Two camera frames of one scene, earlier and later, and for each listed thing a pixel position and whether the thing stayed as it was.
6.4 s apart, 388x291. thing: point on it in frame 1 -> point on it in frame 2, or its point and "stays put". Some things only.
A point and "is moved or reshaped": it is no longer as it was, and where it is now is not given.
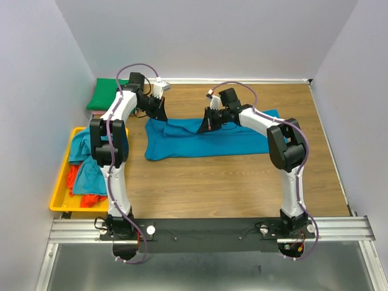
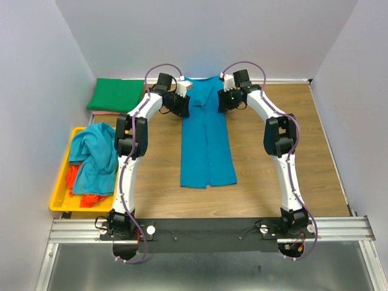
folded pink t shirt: [99, 112] stays put
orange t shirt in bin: [87, 200] stays put
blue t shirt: [177, 137] is moved or reshaped
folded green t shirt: [105, 90] stays put
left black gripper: [159, 112] -> [180, 110]
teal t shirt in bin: [89, 178] stays put
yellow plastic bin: [62, 200] stays put
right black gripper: [207, 125] -> [223, 105]
